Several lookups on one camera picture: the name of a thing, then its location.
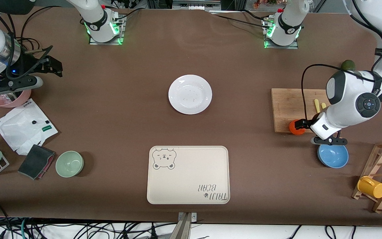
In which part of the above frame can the orange fruit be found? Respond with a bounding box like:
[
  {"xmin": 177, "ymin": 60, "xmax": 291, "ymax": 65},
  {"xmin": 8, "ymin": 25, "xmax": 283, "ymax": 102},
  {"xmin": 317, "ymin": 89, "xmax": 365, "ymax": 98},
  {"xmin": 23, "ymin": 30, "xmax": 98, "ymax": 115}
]
[{"xmin": 289, "ymin": 119, "xmax": 306, "ymax": 135}]

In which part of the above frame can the white round plate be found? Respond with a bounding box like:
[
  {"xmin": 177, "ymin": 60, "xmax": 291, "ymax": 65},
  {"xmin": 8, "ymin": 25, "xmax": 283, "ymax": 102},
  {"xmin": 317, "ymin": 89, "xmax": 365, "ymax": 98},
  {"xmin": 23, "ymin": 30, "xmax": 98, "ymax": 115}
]
[{"xmin": 168, "ymin": 74, "xmax": 213, "ymax": 115}]

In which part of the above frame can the blue bowl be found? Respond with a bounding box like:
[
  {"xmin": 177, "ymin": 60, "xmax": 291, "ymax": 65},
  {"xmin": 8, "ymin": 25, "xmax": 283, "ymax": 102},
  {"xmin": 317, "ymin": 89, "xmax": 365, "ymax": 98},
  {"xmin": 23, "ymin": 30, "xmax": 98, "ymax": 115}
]
[{"xmin": 317, "ymin": 141, "xmax": 349, "ymax": 169}]

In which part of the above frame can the wooden cutting board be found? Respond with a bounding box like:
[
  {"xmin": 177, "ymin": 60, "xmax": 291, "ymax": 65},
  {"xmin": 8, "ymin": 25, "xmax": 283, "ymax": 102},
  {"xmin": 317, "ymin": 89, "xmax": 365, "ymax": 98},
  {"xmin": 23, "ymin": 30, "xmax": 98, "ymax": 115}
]
[{"xmin": 271, "ymin": 88, "xmax": 331, "ymax": 133}]

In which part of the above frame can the pink bowl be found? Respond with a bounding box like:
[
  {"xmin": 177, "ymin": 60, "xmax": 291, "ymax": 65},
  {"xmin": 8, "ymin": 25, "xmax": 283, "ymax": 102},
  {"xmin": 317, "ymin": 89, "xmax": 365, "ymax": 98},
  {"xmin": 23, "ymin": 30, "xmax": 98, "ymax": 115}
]
[{"xmin": 0, "ymin": 88, "xmax": 32, "ymax": 108}]

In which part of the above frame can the wooden peg cup rack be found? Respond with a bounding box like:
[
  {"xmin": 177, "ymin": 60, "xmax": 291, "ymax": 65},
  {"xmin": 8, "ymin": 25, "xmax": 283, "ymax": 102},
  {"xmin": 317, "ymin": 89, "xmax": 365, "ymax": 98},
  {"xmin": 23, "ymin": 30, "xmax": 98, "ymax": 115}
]
[{"xmin": 351, "ymin": 140, "xmax": 382, "ymax": 213}]

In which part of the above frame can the yellow mug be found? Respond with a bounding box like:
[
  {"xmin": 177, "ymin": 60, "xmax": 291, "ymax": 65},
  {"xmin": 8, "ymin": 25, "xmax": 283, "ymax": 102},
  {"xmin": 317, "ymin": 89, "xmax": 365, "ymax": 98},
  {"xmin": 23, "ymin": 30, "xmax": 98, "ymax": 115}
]
[{"xmin": 357, "ymin": 176, "xmax": 382, "ymax": 199}]

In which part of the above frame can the white plastic bag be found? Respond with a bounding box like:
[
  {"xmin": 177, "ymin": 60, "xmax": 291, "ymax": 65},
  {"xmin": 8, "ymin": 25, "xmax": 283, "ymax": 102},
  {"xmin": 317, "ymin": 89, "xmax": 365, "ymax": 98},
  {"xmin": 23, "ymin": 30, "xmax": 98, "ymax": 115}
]
[{"xmin": 0, "ymin": 99, "xmax": 59, "ymax": 156}]

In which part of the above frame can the dark grey folded cloth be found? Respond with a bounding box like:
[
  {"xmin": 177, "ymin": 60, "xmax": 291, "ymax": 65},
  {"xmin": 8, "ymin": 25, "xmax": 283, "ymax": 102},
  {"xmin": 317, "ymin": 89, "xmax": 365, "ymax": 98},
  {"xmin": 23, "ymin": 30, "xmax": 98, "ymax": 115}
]
[{"xmin": 18, "ymin": 144, "xmax": 56, "ymax": 180}]

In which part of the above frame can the pale green bowl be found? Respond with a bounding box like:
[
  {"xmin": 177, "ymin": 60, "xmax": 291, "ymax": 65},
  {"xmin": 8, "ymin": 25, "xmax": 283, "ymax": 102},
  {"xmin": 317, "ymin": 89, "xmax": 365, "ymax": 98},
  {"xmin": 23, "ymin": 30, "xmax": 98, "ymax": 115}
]
[{"xmin": 55, "ymin": 151, "xmax": 84, "ymax": 178}]

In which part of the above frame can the cream tray with bear print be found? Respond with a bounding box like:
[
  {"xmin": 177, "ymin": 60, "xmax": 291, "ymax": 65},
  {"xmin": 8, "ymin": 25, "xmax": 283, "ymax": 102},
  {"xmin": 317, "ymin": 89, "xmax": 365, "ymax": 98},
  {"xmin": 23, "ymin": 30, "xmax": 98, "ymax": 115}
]
[{"xmin": 147, "ymin": 146, "xmax": 230, "ymax": 204}]

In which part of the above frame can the black looping cable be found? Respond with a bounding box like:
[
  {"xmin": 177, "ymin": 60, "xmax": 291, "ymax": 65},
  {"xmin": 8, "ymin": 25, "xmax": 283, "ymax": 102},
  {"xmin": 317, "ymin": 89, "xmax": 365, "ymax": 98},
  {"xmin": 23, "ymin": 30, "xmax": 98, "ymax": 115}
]
[{"xmin": 20, "ymin": 6, "xmax": 64, "ymax": 40}]

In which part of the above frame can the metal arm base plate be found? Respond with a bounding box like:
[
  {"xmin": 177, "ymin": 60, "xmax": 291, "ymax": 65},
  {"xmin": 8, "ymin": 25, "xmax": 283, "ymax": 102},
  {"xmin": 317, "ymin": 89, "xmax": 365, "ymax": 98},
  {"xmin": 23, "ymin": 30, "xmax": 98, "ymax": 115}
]
[
  {"xmin": 89, "ymin": 14, "xmax": 126, "ymax": 45},
  {"xmin": 263, "ymin": 18, "xmax": 299, "ymax": 49}
]

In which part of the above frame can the black base power cable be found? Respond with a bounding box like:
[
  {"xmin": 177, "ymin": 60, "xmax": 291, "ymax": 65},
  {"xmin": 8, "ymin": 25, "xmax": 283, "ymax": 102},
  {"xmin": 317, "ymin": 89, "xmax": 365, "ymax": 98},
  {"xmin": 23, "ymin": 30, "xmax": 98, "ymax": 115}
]
[{"xmin": 210, "ymin": 12, "xmax": 271, "ymax": 30}]

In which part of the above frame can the metal table mount bracket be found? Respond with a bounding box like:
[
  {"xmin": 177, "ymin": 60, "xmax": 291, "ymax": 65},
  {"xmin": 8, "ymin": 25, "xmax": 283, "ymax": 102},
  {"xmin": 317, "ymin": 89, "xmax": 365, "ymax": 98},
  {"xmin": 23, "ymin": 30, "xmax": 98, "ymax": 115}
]
[{"xmin": 174, "ymin": 212, "xmax": 198, "ymax": 239}]

